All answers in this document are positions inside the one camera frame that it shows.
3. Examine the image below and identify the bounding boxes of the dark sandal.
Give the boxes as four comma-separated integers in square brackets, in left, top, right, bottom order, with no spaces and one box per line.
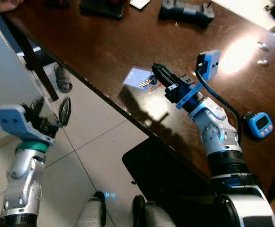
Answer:
[53,64,73,93]

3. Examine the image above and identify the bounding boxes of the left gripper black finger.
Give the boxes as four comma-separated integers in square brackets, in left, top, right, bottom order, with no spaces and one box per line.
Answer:
[30,96,45,119]
[58,97,72,127]

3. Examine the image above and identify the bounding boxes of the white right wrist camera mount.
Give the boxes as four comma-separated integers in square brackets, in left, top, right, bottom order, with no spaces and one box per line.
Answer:
[175,50,221,110]

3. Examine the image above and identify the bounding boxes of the blue digital timer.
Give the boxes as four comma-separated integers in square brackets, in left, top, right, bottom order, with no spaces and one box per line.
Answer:
[244,111,274,139]

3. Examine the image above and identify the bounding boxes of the keys with white card tag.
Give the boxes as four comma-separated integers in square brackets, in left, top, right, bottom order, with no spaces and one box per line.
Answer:
[123,68,159,90]

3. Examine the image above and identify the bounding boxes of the black and blue device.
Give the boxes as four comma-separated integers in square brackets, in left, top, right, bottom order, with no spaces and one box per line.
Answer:
[159,0,215,28]

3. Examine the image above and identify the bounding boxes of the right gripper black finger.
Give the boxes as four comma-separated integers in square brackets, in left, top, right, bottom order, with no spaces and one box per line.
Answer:
[157,63,179,85]
[152,64,172,88]

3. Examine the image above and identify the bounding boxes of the white paper sheet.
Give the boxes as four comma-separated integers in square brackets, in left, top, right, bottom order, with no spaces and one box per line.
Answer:
[129,0,151,10]

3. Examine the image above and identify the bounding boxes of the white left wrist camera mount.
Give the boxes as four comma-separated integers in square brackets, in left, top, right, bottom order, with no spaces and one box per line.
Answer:
[0,105,57,145]

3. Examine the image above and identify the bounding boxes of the dark slanted table leg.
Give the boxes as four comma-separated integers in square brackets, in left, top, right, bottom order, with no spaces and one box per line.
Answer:
[2,17,60,101]

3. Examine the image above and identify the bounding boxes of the grey right robot leg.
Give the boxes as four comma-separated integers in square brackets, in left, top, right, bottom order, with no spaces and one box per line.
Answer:
[132,195,176,227]

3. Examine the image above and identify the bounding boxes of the grey left robot leg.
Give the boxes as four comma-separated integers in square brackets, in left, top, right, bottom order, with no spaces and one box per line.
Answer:
[76,191,107,227]

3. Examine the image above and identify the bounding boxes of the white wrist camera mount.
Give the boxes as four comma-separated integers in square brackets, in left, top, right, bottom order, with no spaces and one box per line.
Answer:
[0,105,57,145]
[175,50,221,110]

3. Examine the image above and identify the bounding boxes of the grey robot leg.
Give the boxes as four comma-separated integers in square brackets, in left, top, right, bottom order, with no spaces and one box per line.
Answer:
[132,195,176,227]
[76,191,107,227]

